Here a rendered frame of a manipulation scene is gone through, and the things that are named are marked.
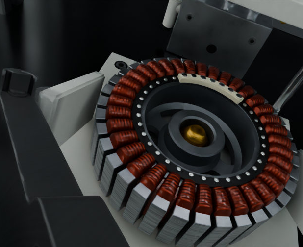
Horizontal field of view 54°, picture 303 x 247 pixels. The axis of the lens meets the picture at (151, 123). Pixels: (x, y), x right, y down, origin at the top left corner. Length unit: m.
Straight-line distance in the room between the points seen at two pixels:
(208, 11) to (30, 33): 0.15
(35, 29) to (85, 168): 0.15
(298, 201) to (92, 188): 0.11
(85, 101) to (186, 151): 0.06
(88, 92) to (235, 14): 0.15
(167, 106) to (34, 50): 0.12
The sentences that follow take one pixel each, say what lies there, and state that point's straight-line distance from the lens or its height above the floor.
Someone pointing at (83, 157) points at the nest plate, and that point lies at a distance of 0.17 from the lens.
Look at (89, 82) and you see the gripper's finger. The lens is 0.15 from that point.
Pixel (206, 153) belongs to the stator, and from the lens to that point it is 0.16.
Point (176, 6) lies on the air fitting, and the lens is 0.27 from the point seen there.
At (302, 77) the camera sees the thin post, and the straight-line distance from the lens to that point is 0.23.
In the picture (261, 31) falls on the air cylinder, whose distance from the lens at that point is 0.26.
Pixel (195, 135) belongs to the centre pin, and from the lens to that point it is 0.16.
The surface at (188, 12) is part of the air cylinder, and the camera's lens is 0.26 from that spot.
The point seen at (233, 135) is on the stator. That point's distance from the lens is 0.19.
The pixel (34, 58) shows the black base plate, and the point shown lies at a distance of 0.25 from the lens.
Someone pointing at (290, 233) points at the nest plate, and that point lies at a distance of 0.19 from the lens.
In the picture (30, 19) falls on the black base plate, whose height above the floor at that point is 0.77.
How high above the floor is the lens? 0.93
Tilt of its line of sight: 47 degrees down
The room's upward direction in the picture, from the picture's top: 21 degrees clockwise
